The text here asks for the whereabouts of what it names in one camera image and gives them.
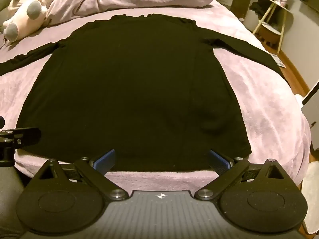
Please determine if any black long-sleeved shirt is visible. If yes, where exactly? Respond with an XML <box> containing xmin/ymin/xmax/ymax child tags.
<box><xmin>0</xmin><ymin>14</ymin><xmax>291</xmax><ymax>172</ymax></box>

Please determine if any white box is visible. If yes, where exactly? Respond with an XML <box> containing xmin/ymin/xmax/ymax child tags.
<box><xmin>295</xmin><ymin>80</ymin><xmax>319</xmax><ymax>128</ymax></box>

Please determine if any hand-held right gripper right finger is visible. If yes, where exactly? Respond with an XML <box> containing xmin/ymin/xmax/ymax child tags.
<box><xmin>194</xmin><ymin>149</ymin><xmax>287</xmax><ymax>202</ymax></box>

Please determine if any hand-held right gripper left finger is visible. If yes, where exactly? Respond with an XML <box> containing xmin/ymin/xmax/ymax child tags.
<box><xmin>37</xmin><ymin>149</ymin><xmax>128</xmax><ymax>202</ymax></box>

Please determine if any grey cloth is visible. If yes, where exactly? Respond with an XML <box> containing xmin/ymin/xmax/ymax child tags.
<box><xmin>0</xmin><ymin>166</ymin><xmax>32</xmax><ymax>232</ymax></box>

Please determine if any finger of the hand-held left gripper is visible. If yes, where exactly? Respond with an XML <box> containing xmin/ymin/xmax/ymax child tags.
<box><xmin>0</xmin><ymin>127</ymin><xmax>41</xmax><ymax>168</ymax></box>

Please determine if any printed paper sheet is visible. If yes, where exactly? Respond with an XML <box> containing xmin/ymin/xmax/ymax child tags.
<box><xmin>270</xmin><ymin>53</ymin><xmax>287</xmax><ymax>68</ymax></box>

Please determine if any white fluffy rug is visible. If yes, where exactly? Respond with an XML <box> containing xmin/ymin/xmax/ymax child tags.
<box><xmin>300</xmin><ymin>161</ymin><xmax>319</xmax><ymax>235</ymax></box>

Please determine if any small wooden side table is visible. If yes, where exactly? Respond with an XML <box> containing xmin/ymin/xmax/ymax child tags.
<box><xmin>252</xmin><ymin>0</ymin><xmax>294</xmax><ymax>54</ymax></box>

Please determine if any dark cloth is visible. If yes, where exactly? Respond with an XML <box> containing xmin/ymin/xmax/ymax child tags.
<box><xmin>249</xmin><ymin>0</ymin><xmax>272</xmax><ymax>20</ymax></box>

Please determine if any brown footed pot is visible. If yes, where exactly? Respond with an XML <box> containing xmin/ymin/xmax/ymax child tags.
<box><xmin>258</xmin><ymin>21</ymin><xmax>283</xmax><ymax>47</ymax></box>

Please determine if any pink plush toy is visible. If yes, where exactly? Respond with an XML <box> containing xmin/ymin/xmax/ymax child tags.
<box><xmin>2</xmin><ymin>0</ymin><xmax>70</xmax><ymax>46</ymax></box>

